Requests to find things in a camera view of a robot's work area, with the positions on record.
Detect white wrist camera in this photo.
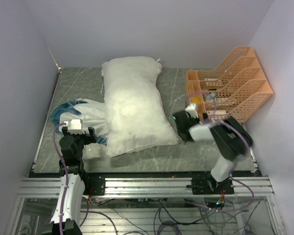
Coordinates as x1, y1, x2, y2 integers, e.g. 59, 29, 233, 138
64, 119, 85, 134
185, 102, 199, 118

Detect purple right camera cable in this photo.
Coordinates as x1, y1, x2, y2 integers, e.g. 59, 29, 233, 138
188, 89, 250, 152

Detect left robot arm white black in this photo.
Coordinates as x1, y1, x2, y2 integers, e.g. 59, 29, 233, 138
42, 122, 97, 235

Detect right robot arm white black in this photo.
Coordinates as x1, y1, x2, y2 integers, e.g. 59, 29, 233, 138
173, 111, 253, 194

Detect white pillow insert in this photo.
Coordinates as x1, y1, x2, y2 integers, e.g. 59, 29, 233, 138
101, 56, 178, 157

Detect yellow object in organizer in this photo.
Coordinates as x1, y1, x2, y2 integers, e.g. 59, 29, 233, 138
194, 98, 201, 104

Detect orange plastic file organizer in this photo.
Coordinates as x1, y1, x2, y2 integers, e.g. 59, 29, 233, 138
186, 46, 273, 123

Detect purple camera cable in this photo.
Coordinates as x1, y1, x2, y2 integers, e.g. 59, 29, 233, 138
188, 89, 250, 152
52, 123, 69, 235

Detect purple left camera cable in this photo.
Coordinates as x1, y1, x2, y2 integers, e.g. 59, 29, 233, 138
52, 123, 69, 235

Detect white box in back slot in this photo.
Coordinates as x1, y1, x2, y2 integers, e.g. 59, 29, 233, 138
204, 78, 218, 81

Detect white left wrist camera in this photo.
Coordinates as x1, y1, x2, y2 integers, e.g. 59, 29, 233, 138
64, 119, 85, 134

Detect white red box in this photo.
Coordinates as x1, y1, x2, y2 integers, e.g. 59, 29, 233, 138
207, 110, 227, 115

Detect loose cables under frame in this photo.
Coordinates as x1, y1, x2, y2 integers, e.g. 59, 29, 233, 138
78, 197, 255, 235

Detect aluminium rail frame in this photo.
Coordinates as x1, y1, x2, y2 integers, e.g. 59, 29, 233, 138
17, 177, 274, 200

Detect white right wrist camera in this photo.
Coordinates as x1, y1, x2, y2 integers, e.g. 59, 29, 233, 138
185, 102, 199, 118

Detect light blue stapler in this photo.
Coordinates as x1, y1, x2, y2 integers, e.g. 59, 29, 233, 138
205, 93, 216, 102

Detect blue houndstooth bear pillowcase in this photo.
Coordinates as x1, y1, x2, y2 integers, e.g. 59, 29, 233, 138
49, 98, 108, 145

